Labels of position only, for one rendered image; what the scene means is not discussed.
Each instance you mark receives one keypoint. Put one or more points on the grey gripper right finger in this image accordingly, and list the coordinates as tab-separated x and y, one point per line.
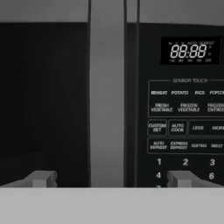
182	178

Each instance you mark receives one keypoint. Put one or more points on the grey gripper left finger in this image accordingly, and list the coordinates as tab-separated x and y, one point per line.
40	178

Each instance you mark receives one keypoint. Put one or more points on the black microwave oven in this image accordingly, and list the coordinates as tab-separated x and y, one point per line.
180	102

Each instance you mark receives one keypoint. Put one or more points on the black microwave door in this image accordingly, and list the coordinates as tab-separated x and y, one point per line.
43	102

